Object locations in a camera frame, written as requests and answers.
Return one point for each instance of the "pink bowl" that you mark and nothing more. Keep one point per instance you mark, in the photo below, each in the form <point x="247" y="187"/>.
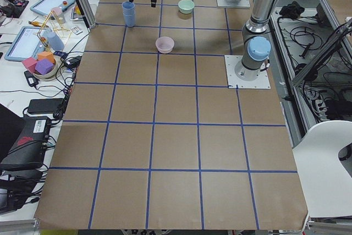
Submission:
<point x="164" y="44"/>

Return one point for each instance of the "orange foam block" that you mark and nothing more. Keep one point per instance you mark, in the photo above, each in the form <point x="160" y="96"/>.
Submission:
<point x="46" y="55"/>

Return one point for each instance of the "mint green bowl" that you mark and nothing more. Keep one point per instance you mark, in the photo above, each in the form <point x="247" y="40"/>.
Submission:
<point x="186" y="6"/>

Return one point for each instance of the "blue cylinder block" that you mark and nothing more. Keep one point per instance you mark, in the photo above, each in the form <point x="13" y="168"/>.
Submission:
<point x="55" y="42"/>

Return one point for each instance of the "blue framed tablet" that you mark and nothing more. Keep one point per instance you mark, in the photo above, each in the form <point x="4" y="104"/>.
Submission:
<point x="25" y="45"/>
<point x="43" y="7"/>

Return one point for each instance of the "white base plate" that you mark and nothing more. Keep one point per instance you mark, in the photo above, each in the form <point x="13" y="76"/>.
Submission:
<point x="239" y="77"/>

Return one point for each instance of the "white chair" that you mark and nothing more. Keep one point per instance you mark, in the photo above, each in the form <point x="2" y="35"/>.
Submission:
<point x="325" y="182"/>

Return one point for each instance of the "light blue cup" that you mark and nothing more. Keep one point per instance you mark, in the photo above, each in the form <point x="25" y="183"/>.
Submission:
<point x="129" y="20"/>

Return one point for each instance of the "beige bowl with blocks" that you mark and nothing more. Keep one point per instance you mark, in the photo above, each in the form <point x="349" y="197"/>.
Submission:
<point x="48" y="76"/>

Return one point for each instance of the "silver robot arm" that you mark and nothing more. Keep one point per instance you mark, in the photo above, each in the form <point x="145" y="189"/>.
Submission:
<point x="256" y="46"/>

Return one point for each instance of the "black power adapter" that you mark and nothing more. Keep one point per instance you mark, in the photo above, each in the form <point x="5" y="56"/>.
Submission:
<point x="44" y="106"/>

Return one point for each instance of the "purple foam block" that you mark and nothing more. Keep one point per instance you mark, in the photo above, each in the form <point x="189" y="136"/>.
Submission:
<point x="44" y="66"/>

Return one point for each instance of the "magenta foam block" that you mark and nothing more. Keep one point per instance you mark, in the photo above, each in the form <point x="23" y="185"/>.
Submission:
<point x="30" y="64"/>

